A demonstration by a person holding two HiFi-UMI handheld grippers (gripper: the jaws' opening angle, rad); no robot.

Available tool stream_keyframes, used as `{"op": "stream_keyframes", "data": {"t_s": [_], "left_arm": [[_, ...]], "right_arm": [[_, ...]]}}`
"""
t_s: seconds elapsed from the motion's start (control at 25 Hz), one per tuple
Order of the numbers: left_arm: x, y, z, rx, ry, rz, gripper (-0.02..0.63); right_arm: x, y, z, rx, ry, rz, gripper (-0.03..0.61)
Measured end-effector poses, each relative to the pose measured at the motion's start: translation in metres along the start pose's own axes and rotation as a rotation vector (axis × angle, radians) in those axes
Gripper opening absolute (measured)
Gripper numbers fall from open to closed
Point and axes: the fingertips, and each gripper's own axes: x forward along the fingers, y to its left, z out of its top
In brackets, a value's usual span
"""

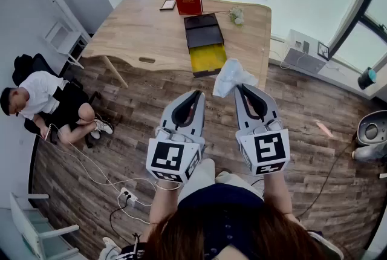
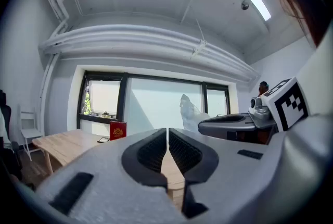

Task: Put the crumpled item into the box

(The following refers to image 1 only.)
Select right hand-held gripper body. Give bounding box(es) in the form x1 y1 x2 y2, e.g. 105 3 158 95
235 119 291 177

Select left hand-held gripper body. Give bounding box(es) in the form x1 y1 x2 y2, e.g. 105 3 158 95
146 125 206 184

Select black and yellow tray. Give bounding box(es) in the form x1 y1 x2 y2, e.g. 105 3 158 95
183 13 228 79

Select person's left forearm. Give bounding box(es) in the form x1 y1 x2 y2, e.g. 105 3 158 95
141 177 182 243

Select person's right forearm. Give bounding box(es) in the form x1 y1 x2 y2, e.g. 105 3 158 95
262 172 306 228

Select white air purifier unit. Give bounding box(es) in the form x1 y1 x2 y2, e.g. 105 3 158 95
283 29 329 75

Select person's beige trousers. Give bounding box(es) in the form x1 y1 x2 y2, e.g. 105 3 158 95
177 158 264 208

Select white power strip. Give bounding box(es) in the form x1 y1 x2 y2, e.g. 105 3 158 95
120 187 138 208

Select wooden table leg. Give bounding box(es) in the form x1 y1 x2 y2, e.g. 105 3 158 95
102 55 129 89

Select person's dark buttoned top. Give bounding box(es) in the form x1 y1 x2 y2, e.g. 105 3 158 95
177 182 265 260

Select black framed picture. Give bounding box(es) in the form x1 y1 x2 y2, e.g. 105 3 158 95
316 41 331 62

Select white artificial flower sprig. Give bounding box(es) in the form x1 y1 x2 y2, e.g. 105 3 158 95
216 6 246 27

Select black white striped cloth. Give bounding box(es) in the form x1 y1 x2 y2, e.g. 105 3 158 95
116 233 146 260

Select dark cylinder teal top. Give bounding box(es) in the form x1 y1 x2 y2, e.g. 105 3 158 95
357 67 378 90

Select grey and white device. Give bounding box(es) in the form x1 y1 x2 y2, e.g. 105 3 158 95
352 109 387 163

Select white shelf unit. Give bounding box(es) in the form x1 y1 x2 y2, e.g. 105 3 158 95
42 21 91 70

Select black office chair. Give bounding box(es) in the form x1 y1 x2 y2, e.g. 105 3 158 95
11 53 102 149

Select white chair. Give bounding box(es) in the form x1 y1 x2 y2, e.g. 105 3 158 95
8 192 81 260

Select thin gold bracelet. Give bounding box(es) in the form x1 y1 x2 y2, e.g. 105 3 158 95
155 181 181 192

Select thin black floor cable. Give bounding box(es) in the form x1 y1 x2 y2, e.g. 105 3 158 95
298 131 359 219

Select white charging cable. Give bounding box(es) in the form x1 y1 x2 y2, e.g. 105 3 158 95
50 123 157 225

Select black power cable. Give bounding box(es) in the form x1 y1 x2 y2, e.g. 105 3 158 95
109 195 143 246

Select grey shoulder strap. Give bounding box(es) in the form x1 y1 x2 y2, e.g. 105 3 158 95
308 230 344 260

